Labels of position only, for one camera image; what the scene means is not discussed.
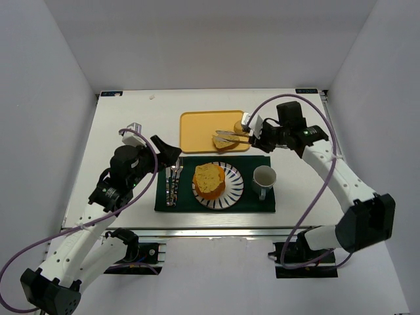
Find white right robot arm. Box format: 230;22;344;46
241;101;396;263

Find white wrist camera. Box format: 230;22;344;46
241;112;263;138
119;122;144;147

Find white blue striped plate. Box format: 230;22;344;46
192;161;244;211

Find blue label left corner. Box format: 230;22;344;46
100;91;123;97

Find metal tongs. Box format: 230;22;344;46
214;131;250;144

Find small round bun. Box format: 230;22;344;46
234;121;246;135

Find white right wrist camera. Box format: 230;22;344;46
241;112;263;138

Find dark green placemat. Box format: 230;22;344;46
154;155;276;213

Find yellow plastic tray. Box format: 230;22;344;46
180;110;250;154

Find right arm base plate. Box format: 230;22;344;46
268;242;338;279

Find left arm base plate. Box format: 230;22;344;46
104;242;166;276

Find blue label corner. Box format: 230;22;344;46
100;91;123;97
295;88;318;94

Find metal spoon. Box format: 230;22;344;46
165;165;175;207

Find round orange bread loaf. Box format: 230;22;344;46
193;177;226;200

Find white mug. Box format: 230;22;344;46
251;165;277;201

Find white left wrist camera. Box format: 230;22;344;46
119;122;144;147

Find seeded bread slice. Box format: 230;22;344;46
213;135;240;152
194;163;225;194

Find blue label right corner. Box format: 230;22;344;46
295;88;318;94

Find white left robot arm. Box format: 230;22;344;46
20;135;182;314

